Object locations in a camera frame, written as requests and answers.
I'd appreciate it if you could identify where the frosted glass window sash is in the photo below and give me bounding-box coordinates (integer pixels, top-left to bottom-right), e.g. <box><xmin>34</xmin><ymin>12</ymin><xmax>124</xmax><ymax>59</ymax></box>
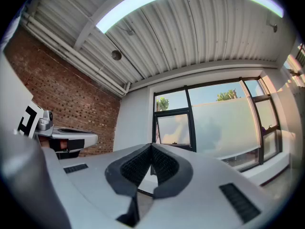
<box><xmin>156</xmin><ymin>113</ymin><xmax>191</xmax><ymax>146</ymax></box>

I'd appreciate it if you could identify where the person's left hand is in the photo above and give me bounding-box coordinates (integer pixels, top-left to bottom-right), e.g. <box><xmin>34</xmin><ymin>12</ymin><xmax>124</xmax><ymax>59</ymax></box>
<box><xmin>38</xmin><ymin>135</ymin><xmax>69</xmax><ymax>150</ymax></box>

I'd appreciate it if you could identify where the person's white shirt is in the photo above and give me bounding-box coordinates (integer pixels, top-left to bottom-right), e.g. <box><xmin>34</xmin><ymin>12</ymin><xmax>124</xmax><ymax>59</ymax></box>
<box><xmin>0</xmin><ymin>51</ymin><xmax>34</xmax><ymax>135</ymax></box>

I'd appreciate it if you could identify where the long ceiling light panel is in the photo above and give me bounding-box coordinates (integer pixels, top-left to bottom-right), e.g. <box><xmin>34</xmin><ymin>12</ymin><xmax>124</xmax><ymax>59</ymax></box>
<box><xmin>245</xmin><ymin>0</ymin><xmax>285</xmax><ymax>18</ymax></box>
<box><xmin>95</xmin><ymin>0</ymin><xmax>183</xmax><ymax>35</ymax></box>

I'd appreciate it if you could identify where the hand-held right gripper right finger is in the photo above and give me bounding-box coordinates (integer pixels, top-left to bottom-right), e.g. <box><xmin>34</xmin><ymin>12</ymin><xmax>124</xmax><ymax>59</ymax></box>
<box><xmin>140</xmin><ymin>143</ymin><xmax>286</xmax><ymax>229</ymax></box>

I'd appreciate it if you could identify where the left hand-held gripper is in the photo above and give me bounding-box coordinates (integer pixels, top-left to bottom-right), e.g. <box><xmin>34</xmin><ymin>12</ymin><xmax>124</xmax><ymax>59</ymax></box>
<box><xmin>16</xmin><ymin>101</ymin><xmax>99</xmax><ymax>159</ymax></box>

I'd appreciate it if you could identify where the white ceiling pipe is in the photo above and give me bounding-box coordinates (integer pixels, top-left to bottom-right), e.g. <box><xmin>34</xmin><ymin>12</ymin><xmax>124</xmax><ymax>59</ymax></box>
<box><xmin>22</xmin><ymin>12</ymin><xmax>132</xmax><ymax>93</ymax></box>
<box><xmin>26</xmin><ymin>22</ymin><xmax>127</xmax><ymax>97</ymax></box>

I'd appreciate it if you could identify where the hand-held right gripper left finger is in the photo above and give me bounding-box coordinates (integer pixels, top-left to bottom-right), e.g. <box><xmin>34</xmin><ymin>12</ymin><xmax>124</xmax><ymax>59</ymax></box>
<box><xmin>42</xmin><ymin>143</ymin><xmax>153</xmax><ymax>229</ymax></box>

